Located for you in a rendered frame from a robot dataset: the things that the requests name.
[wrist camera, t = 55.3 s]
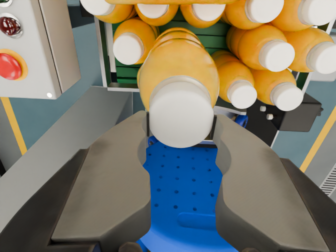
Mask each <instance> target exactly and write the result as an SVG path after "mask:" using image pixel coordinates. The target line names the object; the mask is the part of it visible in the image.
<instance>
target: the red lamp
mask: <svg viewBox="0 0 336 252"><path fill-rule="evenodd" d="M0 31H1V32H2V33H4V34H5V35H7V36H15V35H17V34H18V32H19V26H18V24H17V23H16V21H15V20H14V19H12V18H11V17H9V16H2V17H0Z"/></svg>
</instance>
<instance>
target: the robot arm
mask: <svg viewBox="0 0 336 252"><path fill-rule="evenodd" d="M149 136H150V124H149V111H144V110H140V111H138V112H137V113H135V114H133V115H132V116H130V117H128V118H127V119H125V120H123V121H122V122H120V123H118V124H117V125H115V126H113V127H112V128H110V129H109V130H108V131H106V132H105V133H104V134H102V135H101V136H100V137H98V138H97V139H96V140H95V141H94V142H93V143H92V144H91V145H90V146H89V147H88V148H87V149H79V150H78V151H77V152H76V153H75V154H74V155H73V156H72V157H71V158H70V159H69V160H68V161H67V162H66V163H65V164H64V165H63V166H62V167H61V168H60V169H59V170H58V171H57V172H56V173H55V174H54V175H53V176H52V177H51V178H50V179H49V180H48V181H47V182H46V183H45V184H44V185H43V186H42V187H41V188H40V189H39V190H38V191H37V192H36V193H35V194H34V195H33V196H32V197H31V198H30V199H29V200H28V201H27V202H26V203H25V204H24V205H23V206H22V207H21V208H20V209H19V210H18V211H17V213H16V214H15V215H14V216H13V217H12V219H11V220H10V221H9V222H8V224H7V225H6V226H5V227H4V229H3V230H2V231H1V233H0V252H143V250H142V248H141V246H140V245H139V244H138V243H136V241H138V240H139V239H140V238H142V237H143V236H144V235H145V234H147V233H148V231H149V230H150V228H151V185H150V174H149V173H148V171H147V170H146V169H145V168H144V167H143V164H144V163H145V162H146V138H147V137H149ZM210 140H213V142H214V143H215V144H216V146H217V148H218V150H217V155H216V159H215V164H216V165H217V167H218V168H219V169H220V171H221V173H222V175H223V177H222V180H221V184H220V188H219V192H218V196H217V200H216V204H215V223H216V230H217V232H218V234H219V235H220V236H221V237H222V238H223V239H224V240H225V241H227V242H228V243H229V244H230V245H231V246H233V247H234V248H235V249H236V250H238V252H336V203H335V202H334V201H333V200H332V199H331V198H330V197H329V196H328V195H327V194H325V193H324V192H323V191H322V190H321V189H320V188H319V187H318V186H317V185H316V184H315V183H314V182H313V181H312V180H311V179H310V178H309V177H308V176H306V175H305V174H304V173H303V172H302V171H301V170H300V169H299V168H298V167H297V166H296V165H295V164H294V163H293V162H292V161H291V160H290V159H289V158H280V157H279V156H278V155H277V154H276V153H275V152H274V151H273V150H272V149H271V148H270V147H269V146H268V145H267V144H266V143H265V142H263V141H262V140H261V139H260V138H258V137H257V136H256V135H254V134H253V133H251V132H250V131H248V130H247V129H245V128H244V127H242V126H240V125H239V124H237V123H236V122H234V121H233V120H231V119H230V118H228V117H226V116H225V115H223V114H216V115H215V114H214V117H213V123H212V129H211V131H210Z"/></svg>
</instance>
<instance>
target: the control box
mask: <svg viewBox="0 0 336 252"><path fill-rule="evenodd" d="M4 16H7V17H11V18H12V19H14V20H15V21H16V23H17V25H18V28H19V31H18V34H17V35H14V36H9V35H6V34H4V33H2V32H1V30H0V53H6V54H9V55H11V56H12V57H14V58H15V59H16V60H17V61H18V62H19V64H20V66H21V69H22V74H21V76H20V77H19V78H18V79H16V80H8V79H5V78H3V77H2V76H0V97H10V98H31V99H52V100H55V99H57V98H58V97H60V96H61V95H62V93H64V92H65V91H66V90H68V89H69V88H70V87H71V86H73V85H74V84H75V83H76V82H77V81H79V80H80V79H81V73H80V68H79V62H78V57H77V52H76V46H75V41H74V36H73V31H72V25H71V20H70V15H69V10H68V4H67V0H8V1H7V2H6V3H0V18H1V17H4Z"/></svg>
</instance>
